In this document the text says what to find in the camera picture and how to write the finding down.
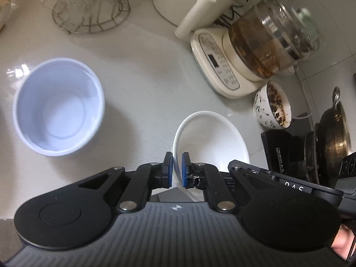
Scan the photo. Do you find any patterned bowl with dried herbs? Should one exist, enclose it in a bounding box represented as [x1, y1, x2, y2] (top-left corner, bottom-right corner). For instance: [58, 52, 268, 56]
[252, 81, 293, 130]

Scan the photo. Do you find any black box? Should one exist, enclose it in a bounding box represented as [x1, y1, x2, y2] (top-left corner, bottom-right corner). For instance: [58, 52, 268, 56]
[261, 131, 307, 174]

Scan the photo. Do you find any glass kettle with tea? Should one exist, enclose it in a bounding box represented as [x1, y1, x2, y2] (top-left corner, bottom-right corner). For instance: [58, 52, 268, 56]
[228, 0, 326, 80]

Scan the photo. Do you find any round wire cup rack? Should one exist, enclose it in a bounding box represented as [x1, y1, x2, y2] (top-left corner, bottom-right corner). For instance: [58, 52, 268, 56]
[51, 0, 131, 34]

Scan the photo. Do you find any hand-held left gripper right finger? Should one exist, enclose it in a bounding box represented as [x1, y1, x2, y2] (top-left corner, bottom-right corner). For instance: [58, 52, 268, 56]
[181, 152, 279, 213]

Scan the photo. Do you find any black power cable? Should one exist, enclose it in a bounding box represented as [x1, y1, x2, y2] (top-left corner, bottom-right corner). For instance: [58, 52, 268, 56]
[217, 0, 257, 28]

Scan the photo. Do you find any white plastic bowl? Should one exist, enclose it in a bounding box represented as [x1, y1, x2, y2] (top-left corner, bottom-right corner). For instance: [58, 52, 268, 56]
[12, 58, 105, 157]

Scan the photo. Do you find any white ceramic bowl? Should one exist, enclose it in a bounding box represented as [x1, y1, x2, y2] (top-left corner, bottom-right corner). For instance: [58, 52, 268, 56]
[172, 111, 250, 202]

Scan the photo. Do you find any white power cable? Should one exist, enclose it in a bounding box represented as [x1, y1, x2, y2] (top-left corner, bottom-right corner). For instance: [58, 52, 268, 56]
[289, 64, 315, 121]

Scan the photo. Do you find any person's right hand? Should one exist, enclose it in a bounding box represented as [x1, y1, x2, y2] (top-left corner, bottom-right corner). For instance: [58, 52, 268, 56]
[331, 224, 356, 260]

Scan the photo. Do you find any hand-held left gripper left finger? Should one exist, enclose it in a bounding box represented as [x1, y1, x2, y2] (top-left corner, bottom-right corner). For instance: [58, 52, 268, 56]
[78, 152, 174, 214]

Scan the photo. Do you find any white kettle base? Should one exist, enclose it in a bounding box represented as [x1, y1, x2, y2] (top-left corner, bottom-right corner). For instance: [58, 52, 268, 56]
[190, 27, 296, 99]

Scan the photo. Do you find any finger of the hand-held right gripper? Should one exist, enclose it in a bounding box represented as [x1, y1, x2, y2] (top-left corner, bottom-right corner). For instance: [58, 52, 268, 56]
[229, 160, 344, 209]

